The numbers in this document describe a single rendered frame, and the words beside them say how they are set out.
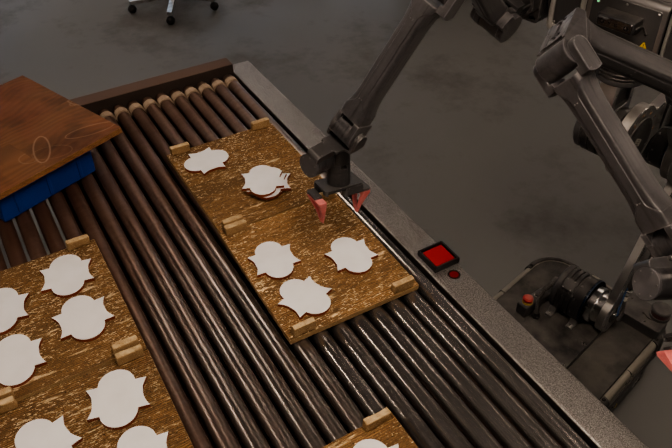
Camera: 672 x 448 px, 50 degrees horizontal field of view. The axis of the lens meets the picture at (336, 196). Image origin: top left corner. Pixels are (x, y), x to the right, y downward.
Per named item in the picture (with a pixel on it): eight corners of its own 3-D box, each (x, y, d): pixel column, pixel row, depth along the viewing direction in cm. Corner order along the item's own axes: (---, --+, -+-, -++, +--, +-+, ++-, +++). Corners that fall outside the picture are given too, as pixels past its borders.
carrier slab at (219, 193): (271, 126, 232) (270, 122, 231) (335, 195, 205) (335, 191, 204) (167, 159, 219) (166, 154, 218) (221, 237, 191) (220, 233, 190)
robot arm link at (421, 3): (473, -9, 143) (434, -40, 147) (460, -10, 139) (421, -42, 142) (364, 152, 165) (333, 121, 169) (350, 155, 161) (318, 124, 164)
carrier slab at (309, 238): (335, 197, 204) (335, 193, 203) (418, 289, 176) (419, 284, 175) (220, 238, 191) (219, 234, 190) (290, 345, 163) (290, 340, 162)
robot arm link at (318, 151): (369, 134, 162) (344, 110, 165) (334, 152, 155) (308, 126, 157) (352, 169, 170) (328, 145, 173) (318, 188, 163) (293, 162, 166)
